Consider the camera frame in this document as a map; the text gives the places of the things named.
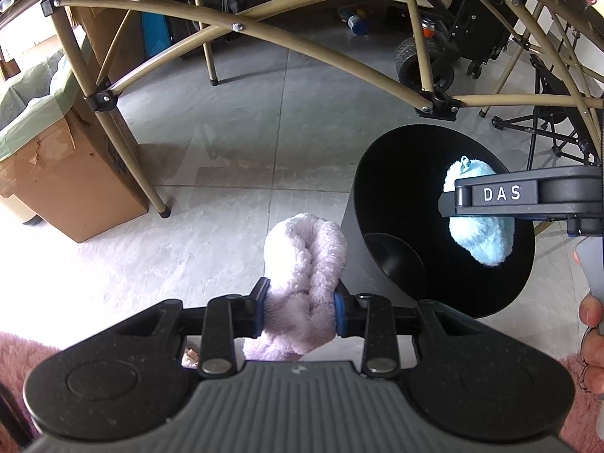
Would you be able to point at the orange lidded jar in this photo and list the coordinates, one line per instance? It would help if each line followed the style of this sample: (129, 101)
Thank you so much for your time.
(428, 28)

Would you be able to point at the black round bin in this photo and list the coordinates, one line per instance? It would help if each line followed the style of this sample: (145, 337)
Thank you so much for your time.
(401, 207)

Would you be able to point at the pink fuzzy garment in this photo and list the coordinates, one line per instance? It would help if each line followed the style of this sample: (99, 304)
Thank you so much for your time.
(28, 358)

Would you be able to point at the blue and yellow container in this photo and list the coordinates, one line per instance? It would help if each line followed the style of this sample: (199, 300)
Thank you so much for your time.
(358, 24)

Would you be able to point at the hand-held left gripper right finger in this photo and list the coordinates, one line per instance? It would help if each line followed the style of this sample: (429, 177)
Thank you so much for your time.
(339, 315)

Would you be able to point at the black folding chair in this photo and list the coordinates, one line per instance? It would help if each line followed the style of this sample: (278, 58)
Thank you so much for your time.
(549, 85)

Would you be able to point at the person's right hand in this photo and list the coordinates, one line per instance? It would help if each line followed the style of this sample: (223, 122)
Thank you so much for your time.
(593, 311)

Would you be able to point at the green plastic bag liner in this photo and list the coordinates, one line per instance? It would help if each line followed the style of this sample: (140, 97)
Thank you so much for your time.
(28, 104)

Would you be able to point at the tan folding table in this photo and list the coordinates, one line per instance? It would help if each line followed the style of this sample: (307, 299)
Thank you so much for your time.
(238, 27)

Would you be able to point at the tall brown cardboard box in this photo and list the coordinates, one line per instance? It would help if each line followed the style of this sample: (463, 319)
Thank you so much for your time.
(108, 19)

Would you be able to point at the blue flat board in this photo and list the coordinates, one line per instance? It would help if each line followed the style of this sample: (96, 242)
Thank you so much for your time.
(153, 14)

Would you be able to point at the pink fluffy sock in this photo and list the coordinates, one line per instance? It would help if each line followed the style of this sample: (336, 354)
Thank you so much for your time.
(302, 283)

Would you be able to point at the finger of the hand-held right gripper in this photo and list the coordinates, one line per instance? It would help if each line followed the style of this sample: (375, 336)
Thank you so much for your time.
(455, 203)

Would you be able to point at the light blue fluffy sock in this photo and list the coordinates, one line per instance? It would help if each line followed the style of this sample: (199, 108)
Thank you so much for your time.
(481, 240)

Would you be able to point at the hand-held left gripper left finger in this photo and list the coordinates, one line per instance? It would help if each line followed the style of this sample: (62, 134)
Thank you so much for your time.
(260, 309)

